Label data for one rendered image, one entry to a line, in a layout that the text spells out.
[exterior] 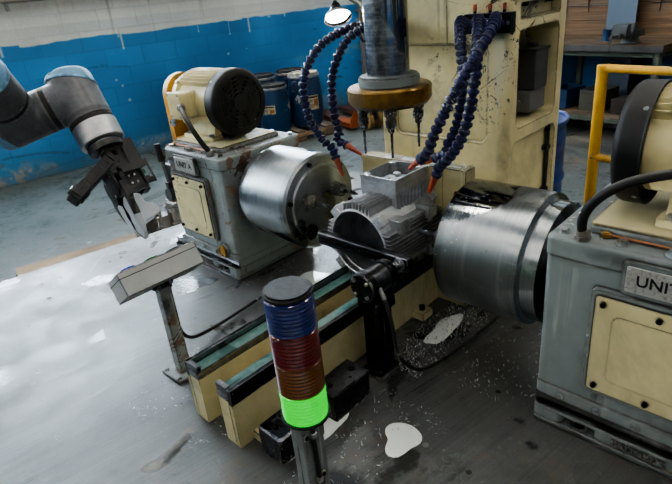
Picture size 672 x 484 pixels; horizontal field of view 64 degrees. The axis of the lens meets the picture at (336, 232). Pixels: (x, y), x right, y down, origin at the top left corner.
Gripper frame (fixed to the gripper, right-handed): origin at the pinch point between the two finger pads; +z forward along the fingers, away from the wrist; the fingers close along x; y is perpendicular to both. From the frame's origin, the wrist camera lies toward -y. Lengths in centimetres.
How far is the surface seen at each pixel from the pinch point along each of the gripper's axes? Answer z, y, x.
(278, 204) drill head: 5.6, 33.4, -0.3
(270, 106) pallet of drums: -148, 332, 344
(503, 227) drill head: 32, 37, -51
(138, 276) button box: 8.2, -5.7, -3.6
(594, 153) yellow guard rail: 45, 260, 30
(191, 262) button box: 10.0, 5.1, -3.6
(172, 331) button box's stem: 20.5, -1.6, 5.4
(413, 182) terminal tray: 17, 50, -27
